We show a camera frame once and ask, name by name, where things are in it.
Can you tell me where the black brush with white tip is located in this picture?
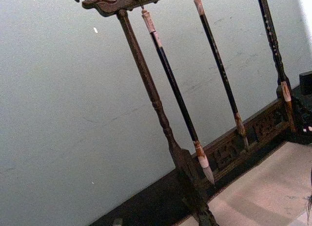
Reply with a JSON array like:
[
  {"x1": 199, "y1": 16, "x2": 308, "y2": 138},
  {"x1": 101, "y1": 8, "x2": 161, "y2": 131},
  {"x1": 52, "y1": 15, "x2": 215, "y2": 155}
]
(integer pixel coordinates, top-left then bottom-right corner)
[{"x1": 140, "y1": 6, "x2": 215, "y2": 186}]

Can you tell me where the carved dark wooden brush rack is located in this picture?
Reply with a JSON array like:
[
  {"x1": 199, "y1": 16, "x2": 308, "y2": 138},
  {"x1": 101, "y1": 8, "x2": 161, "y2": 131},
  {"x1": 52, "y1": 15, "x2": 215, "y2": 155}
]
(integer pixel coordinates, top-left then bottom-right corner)
[{"x1": 68, "y1": 0, "x2": 305, "y2": 226}]

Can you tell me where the black brush with grey tip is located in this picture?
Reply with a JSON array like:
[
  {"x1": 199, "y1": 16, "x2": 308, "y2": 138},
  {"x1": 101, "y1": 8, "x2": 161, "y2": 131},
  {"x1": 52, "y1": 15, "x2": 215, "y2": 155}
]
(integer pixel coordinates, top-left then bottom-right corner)
[{"x1": 192, "y1": 0, "x2": 250, "y2": 149}]

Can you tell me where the black brush with brown ferrule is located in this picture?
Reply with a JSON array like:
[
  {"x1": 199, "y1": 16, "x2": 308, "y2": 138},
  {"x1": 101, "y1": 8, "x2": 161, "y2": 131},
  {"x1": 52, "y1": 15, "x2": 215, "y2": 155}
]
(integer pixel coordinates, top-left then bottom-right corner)
[{"x1": 255, "y1": 0, "x2": 297, "y2": 132}]

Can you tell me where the pale felt mat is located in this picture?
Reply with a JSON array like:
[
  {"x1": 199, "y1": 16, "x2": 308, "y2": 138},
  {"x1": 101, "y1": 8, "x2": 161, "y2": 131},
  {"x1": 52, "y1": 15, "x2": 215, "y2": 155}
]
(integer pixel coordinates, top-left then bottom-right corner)
[{"x1": 179, "y1": 137, "x2": 312, "y2": 226}]

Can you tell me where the black box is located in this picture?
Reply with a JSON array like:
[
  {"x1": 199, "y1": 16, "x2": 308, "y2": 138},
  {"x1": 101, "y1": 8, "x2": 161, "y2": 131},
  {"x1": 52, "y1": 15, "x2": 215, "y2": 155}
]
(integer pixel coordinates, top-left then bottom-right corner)
[{"x1": 299, "y1": 71, "x2": 312, "y2": 96}]

